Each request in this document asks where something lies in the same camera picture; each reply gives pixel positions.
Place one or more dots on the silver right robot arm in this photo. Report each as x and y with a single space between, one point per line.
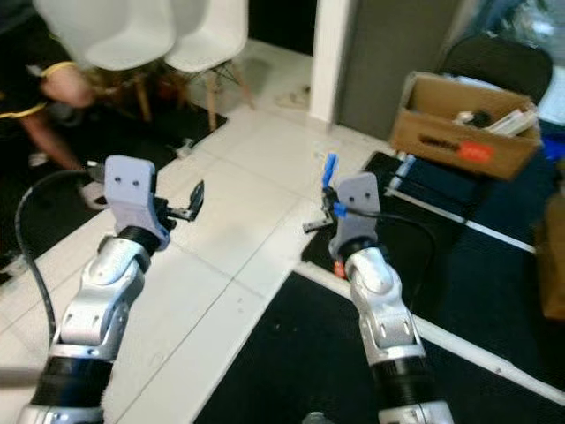
384 309

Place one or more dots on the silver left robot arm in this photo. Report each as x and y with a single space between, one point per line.
93 305

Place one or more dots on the small red trash piece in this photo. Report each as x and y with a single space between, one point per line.
341 269

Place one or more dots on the small white floor object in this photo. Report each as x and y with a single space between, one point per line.
185 148

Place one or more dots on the white slipper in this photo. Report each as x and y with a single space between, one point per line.
92 196

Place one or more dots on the black floor mat under chairs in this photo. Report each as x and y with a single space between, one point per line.
124 132

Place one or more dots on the brown cardboard box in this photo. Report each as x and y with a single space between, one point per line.
441 137

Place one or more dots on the grey door panel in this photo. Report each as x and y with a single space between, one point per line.
388 62

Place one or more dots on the large black floor mat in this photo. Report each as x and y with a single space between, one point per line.
300 362

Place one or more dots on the black item in box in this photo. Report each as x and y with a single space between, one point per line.
477 117

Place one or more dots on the white plastic chair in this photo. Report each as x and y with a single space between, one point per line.
110 31
210 35

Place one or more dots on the white item in box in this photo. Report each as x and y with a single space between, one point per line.
514 122

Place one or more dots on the person in black shirt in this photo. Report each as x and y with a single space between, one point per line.
26 79

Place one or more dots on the brown wooden box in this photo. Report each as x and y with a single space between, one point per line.
551 256

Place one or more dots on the blue object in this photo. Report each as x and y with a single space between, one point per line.
554 148

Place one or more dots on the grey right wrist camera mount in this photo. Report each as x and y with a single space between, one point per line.
357 212

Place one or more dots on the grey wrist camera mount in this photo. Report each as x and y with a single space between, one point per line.
132 194
357 212

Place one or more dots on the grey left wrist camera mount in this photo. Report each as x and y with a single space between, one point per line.
132 194

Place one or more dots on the beige slippers by wall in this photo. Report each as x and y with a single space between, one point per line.
291 95

